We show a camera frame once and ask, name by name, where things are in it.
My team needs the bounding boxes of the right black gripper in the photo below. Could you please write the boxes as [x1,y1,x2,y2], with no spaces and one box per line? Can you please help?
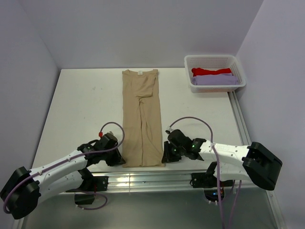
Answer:
[162,140,186,163]

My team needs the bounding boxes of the beige t shirt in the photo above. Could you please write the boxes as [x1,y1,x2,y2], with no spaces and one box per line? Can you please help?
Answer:
[122,69,164,167]

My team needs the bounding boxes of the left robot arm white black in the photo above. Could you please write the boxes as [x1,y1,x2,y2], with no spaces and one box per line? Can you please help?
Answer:
[0,132,125,219]

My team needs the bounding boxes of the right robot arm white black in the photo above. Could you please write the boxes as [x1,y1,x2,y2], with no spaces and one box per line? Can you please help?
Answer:
[162,129,283,191]

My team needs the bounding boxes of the red rolled t shirt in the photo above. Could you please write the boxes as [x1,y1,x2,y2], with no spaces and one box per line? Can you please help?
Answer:
[191,68,233,77]

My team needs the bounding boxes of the lilac rolled t shirt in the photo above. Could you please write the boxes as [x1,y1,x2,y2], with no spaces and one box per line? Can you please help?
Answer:
[191,73,239,86]

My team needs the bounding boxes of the white plastic basket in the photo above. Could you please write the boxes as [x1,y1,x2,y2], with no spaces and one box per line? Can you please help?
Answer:
[184,55,246,93]

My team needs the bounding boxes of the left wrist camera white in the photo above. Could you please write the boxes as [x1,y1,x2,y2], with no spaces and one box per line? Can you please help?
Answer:
[98,131,114,139]

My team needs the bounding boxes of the aluminium frame rail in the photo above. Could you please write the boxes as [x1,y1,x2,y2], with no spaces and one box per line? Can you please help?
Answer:
[11,68,286,229]

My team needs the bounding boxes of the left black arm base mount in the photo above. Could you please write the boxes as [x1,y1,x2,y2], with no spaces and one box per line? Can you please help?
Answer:
[73,176,109,210]

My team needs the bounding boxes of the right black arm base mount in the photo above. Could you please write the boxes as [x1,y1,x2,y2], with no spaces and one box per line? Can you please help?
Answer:
[190,173,235,202]

